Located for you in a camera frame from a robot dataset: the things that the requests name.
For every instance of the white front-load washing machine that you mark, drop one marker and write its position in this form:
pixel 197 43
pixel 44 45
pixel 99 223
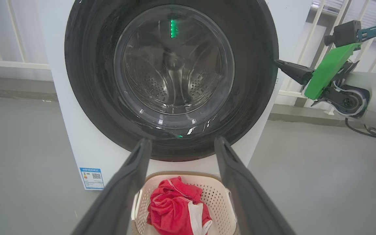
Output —
pixel 77 137

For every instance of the white metal railing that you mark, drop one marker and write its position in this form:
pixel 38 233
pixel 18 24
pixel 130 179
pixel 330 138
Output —
pixel 15 63
pixel 308 36

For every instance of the round washing machine door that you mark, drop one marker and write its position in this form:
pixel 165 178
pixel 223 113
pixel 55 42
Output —
pixel 90 65

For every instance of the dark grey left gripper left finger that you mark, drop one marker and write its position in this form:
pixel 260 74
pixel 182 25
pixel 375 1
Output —
pixel 122 195

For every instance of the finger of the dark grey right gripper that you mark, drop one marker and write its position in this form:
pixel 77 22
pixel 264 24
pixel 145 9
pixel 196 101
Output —
pixel 297 71

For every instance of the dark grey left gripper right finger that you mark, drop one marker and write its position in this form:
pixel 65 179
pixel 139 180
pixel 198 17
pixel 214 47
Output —
pixel 245 195

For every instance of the red and white garment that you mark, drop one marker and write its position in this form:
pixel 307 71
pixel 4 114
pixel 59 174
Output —
pixel 171 209

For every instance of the blue energy label sticker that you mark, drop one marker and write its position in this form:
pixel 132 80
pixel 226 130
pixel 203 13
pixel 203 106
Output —
pixel 92 178

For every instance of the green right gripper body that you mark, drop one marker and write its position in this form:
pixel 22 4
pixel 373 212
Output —
pixel 328 71

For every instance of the stainless steel washing machine drum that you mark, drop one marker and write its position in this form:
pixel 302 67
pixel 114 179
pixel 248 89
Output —
pixel 175 81

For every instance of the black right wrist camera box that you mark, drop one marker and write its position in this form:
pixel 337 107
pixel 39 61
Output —
pixel 344 32

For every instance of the cream perforated basket brown rim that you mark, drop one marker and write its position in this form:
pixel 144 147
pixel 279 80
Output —
pixel 215 199

